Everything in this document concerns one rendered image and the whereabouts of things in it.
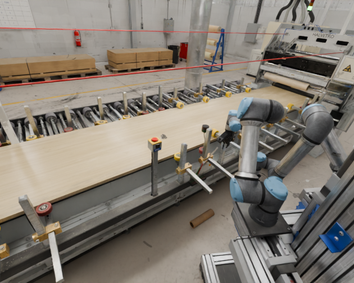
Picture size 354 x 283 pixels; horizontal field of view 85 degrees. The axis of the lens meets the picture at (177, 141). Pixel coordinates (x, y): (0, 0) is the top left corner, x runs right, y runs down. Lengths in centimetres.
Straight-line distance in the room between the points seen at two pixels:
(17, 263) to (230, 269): 147
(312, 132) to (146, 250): 172
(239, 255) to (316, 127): 74
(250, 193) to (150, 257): 137
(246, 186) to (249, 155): 15
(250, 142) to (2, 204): 147
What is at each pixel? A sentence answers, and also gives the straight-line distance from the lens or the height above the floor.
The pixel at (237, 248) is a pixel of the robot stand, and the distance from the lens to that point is 117.
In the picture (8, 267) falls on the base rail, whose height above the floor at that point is 70.
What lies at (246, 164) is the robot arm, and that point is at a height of 133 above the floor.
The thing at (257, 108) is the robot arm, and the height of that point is 156.
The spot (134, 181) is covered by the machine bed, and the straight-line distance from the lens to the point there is 171.
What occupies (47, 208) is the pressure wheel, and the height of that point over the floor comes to 91.
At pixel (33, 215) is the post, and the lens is 131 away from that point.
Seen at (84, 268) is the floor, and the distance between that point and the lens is 219.
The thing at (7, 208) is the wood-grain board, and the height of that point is 90.
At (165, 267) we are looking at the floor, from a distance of 209.
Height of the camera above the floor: 193
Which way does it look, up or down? 34 degrees down
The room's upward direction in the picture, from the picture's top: 5 degrees clockwise
